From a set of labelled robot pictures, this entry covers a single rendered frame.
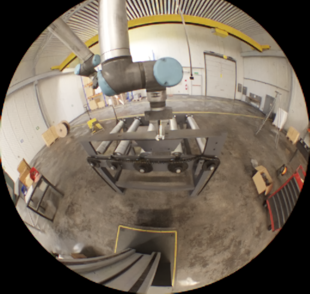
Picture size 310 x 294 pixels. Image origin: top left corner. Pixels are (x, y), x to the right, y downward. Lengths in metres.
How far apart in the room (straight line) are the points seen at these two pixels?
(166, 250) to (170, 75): 1.30
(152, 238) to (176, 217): 0.52
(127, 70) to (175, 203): 1.54
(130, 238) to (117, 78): 1.29
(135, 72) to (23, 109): 10.47
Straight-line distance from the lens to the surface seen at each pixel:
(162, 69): 0.25
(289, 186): 1.95
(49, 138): 7.75
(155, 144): 0.67
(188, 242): 1.53
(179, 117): 1.57
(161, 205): 1.52
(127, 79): 0.24
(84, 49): 0.70
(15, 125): 10.36
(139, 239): 1.21
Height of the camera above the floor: 1.48
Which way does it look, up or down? 35 degrees down
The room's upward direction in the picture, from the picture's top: 8 degrees counter-clockwise
